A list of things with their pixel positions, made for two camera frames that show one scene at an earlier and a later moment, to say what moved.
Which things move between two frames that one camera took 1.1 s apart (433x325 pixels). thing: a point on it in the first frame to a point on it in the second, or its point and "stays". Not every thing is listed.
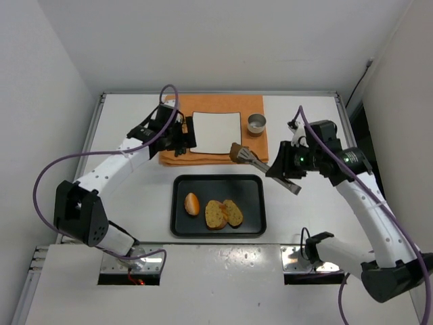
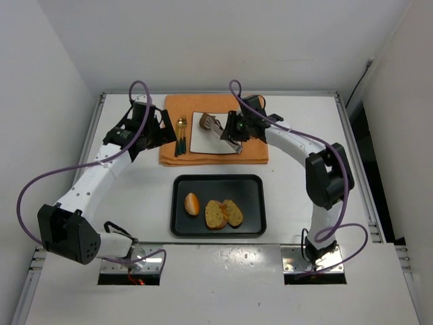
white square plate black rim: [216, 132] stays
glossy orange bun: [191, 204] stays
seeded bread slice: [216, 216] stays
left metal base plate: [153, 263] stays
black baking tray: [248, 189] stays
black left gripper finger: [188, 139] to [168, 126]
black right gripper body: [282, 161] to [232, 126]
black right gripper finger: [283, 166] to [229, 131]
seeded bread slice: [234, 215] stays
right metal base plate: [294, 263] stays
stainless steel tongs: [245, 155] to [214, 124]
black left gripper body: [179, 136] to [157, 129]
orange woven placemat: [254, 126] stays
